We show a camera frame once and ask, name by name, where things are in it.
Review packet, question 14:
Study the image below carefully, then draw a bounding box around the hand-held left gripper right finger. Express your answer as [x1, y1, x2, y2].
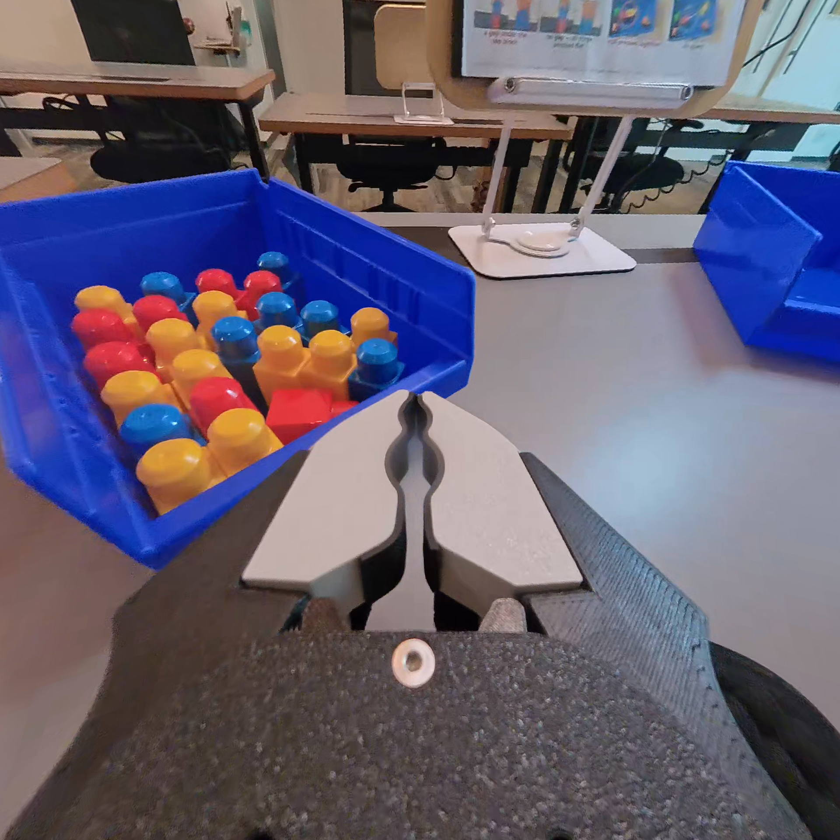
[419, 391, 585, 611]

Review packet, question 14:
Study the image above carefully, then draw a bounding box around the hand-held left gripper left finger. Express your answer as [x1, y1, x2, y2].
[241, 390, 417, 631]

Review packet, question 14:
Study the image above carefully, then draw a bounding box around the pile of mega blocks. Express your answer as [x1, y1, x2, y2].
[71, 251, 406, 516]

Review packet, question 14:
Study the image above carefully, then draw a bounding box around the blue plastic bin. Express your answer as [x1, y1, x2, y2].
[0, 168, 476, 571]
[692, 161, 840, 365]

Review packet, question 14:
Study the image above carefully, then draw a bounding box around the white tablet stand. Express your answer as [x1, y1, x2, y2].
[448, 75, 695, 280]

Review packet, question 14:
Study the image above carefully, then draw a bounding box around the black office chair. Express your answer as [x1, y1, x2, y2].
[564, 118, 688, 214]
[338, 134, 448, 212]
[88, 98, 232, 186]

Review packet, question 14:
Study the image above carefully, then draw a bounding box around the wooden desk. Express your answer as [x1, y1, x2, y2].
[0, 66, 277, 181]
[258, 92, 578, 214]
[696, 95, 840, 212]

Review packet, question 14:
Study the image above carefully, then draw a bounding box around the clear acrylic stand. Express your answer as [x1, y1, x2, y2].
[392, 82, 455, 126]

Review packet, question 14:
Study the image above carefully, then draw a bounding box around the grey wood-edged table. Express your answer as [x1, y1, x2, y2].
[0, 157, 81, 204]

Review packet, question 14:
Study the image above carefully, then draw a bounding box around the light wooden panel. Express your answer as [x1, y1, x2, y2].
[374, 3, 435, 99]

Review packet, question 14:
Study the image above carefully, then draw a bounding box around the coiled black cable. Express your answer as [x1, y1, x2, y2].
[682, 152, 718, 193]

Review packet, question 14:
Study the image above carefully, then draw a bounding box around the dark wall panel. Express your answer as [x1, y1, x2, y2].
[343, 0, 427, 98]

